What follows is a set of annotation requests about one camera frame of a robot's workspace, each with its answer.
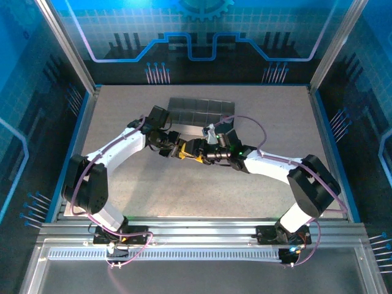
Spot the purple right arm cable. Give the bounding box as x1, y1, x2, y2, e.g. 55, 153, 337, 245
219, 115, 349, 269

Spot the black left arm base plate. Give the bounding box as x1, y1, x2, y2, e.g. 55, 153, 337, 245
92, 225, 151, 246

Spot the white cable connector block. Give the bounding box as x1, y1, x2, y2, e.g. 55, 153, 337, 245
105, 243, 129, 260

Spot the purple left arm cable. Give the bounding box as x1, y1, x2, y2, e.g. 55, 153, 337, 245
69, 115, 154, 270

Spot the white slotted cable duct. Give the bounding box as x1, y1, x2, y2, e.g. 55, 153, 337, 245
47, 247, 284, 261

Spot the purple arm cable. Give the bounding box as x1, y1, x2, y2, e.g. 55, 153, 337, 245
69, 115, 154, 270
219, 115, 349, 269

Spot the aluminium table side rail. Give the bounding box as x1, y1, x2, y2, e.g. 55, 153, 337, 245
56, 85, 102, 221
307, 85, 353, 221

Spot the black connector box with lights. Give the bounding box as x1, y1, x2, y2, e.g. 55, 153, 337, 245
277, 247, 304, 267

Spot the aluminium upright frame post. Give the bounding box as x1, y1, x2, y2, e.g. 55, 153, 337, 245
308, 0, 370, 92
35, 0, 100, 96

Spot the grey metal compartment organizer box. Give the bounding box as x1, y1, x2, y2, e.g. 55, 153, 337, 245
167, 97, 236, 137

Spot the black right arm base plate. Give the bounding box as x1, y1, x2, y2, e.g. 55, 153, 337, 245
255, 225, 313, 246

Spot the grey metal sheet panel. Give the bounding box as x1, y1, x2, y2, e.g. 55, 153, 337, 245
29, 258, 373, 294

